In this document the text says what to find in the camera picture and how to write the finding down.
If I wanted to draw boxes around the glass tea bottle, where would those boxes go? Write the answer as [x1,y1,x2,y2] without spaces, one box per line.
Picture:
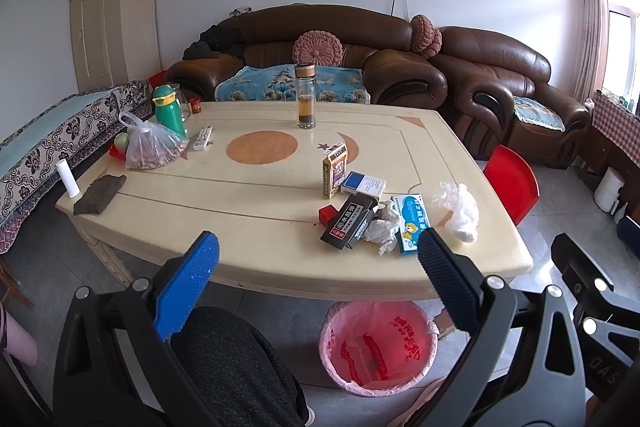
[294,64,316,129]

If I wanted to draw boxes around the small red cup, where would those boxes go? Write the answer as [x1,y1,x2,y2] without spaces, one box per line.
[190,98,201,114]

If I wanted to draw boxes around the blue white cigarette box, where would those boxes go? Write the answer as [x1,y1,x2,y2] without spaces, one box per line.
[340,171,386,200]

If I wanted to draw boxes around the clear plastic bag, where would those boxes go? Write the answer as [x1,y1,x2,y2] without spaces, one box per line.
[432,182,480,244]

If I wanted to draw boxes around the gold purple cigarette box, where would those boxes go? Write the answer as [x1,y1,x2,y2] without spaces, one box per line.
[322,142,348,199]

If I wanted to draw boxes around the pink round cushion on armrest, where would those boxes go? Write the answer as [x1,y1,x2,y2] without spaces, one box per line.
[410,14,442,58]

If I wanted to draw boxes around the floral covered bench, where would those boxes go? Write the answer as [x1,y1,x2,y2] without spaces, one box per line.
[1,80,152,254]

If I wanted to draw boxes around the white cylindrical tube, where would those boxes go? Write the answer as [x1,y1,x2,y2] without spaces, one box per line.
[55,159,81,198]

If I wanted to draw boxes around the plastic bag of nuts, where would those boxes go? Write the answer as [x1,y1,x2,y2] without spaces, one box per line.
[118,110,189,170]

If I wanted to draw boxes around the pink curtain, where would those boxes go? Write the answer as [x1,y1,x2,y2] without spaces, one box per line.
[573,0,608,102]

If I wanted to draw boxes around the pink lined trash bin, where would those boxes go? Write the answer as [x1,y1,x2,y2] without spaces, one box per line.
[318,301,439,398]

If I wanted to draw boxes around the person's dark trouser leg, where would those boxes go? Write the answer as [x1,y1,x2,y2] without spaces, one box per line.
[170,307,314,426]

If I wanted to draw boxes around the glass teapot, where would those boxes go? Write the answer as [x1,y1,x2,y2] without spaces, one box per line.
[170,83,192,121]

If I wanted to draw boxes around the white remote control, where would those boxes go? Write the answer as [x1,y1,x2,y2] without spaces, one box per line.
[193,126,213,150]

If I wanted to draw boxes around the green thermos bottle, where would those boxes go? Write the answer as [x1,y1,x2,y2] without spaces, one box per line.
[152,84,186,136]

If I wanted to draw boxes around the brown leather sofa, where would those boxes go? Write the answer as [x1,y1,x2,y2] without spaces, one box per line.
[165,4,447,109]

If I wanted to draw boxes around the white tissue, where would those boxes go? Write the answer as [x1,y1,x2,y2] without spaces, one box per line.
[361,200,401,256]

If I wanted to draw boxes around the blue floral sofa cover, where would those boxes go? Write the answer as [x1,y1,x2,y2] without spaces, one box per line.
[215,64,371,104]

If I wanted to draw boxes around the cream wooden cabinet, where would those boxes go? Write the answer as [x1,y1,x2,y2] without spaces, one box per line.
[70,0,160,92]

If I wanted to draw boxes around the blue white medicine box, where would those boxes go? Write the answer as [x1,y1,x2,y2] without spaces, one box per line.
[390,194,431,256]

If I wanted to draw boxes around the brown leather armchair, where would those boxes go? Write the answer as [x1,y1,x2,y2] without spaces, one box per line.
[431,26,591,169]

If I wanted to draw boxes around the small red box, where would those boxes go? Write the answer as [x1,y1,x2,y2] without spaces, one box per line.
[318,205,338,228]

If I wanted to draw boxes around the white appliance on floor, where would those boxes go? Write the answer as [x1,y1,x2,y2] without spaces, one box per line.
[593,167,625,213]

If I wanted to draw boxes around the blue armchair seat cover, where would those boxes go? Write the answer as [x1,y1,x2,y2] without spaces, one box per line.
[513,96,565,132]

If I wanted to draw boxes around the black clothes on sofa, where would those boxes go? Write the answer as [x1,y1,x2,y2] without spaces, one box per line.
[182,25,245,61]

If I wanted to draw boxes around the red plastic stool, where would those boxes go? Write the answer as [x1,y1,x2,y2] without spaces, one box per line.
[483,145,540,225]

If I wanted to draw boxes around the black cigarette carton box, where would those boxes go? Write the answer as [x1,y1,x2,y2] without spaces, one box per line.
[320,195,378,251]

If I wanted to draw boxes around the checkered tablecloth side table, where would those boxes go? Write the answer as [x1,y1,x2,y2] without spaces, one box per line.
[579,91,640,215]

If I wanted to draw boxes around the green apple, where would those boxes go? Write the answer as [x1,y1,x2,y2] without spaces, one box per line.
[114,132,129,153]

